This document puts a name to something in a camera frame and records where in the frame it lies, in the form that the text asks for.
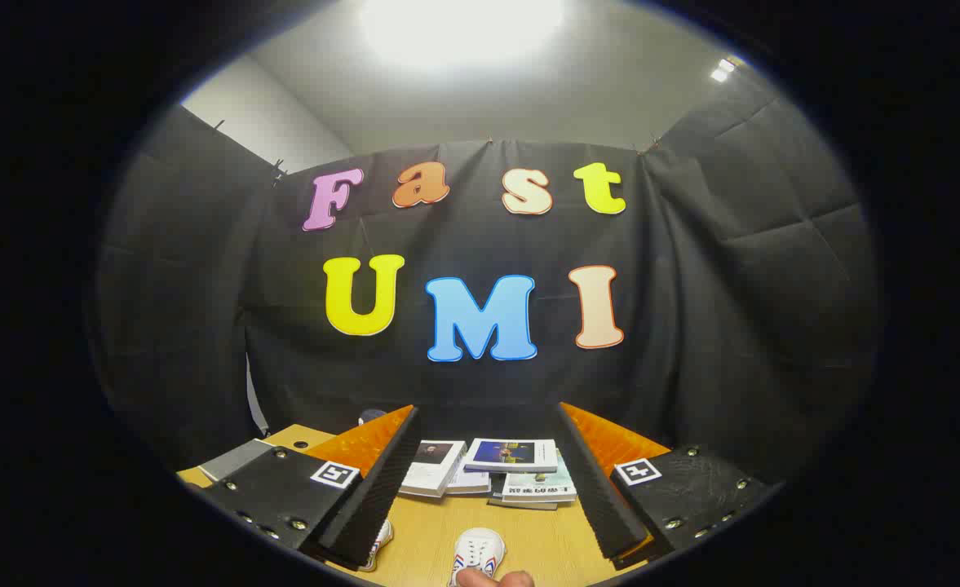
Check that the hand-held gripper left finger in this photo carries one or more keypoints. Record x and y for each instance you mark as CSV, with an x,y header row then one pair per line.
x,y
382,489

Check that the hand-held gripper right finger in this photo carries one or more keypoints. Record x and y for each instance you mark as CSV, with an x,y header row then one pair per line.
x,y
602,497

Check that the white striped canvas shoe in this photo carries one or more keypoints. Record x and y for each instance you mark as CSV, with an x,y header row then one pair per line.
x,y
478,550
382,540

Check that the grey fabric storage box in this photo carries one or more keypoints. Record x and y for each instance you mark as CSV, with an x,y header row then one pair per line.
x,y
235,459

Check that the white book with portrait cover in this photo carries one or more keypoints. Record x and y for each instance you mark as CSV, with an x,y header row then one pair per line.
x,y
431,469

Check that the pale green cover book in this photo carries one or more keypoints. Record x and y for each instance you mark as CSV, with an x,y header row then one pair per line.
x,y
538,487

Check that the penguin plush toy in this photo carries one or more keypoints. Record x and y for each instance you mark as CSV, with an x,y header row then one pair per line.
x,y
371,415

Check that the dark cover book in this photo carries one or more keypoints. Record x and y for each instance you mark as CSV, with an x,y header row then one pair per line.
x,y
520,505

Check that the book with blue picture cover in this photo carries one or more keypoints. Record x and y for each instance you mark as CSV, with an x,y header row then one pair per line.
x,y
512,454

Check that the small ceiling light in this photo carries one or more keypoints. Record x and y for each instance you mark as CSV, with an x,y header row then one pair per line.
x,y
723,70

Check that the large bright ceiling light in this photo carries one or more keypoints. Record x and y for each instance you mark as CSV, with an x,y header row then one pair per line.
x,y
463,28

